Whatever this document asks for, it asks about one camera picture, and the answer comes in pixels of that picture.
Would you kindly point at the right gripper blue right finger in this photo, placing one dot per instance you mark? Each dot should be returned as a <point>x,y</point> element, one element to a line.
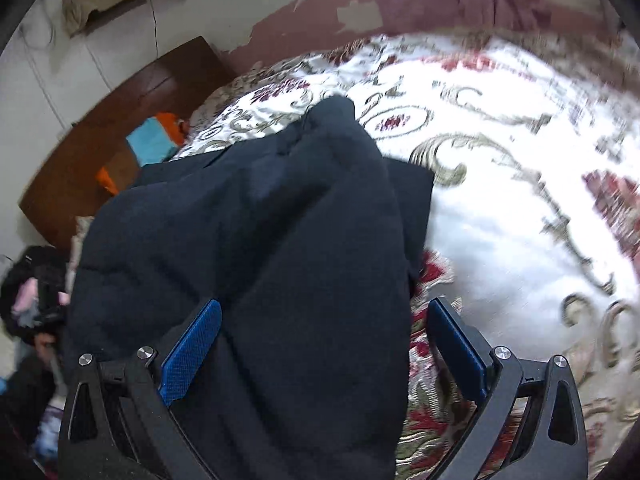
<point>550,441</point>

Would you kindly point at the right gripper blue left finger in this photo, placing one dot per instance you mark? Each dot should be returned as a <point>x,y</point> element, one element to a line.
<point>117,422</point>

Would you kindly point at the floral white red bedspread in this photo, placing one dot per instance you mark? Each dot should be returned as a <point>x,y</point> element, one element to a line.
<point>533,230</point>

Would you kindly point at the pink fluffy garment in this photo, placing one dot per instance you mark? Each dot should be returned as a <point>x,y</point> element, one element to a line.
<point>38,297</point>

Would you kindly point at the dark navy padded jacket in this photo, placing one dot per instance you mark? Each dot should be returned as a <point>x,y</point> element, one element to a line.
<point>312,242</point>

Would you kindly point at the black clothes pile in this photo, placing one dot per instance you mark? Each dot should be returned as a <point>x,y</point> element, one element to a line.
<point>43,263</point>

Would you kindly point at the brown wooden headboard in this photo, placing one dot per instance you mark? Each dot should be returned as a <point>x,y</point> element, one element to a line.
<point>65,186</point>

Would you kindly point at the orange brown blue pillow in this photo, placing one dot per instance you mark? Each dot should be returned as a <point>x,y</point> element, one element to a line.
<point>156,140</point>

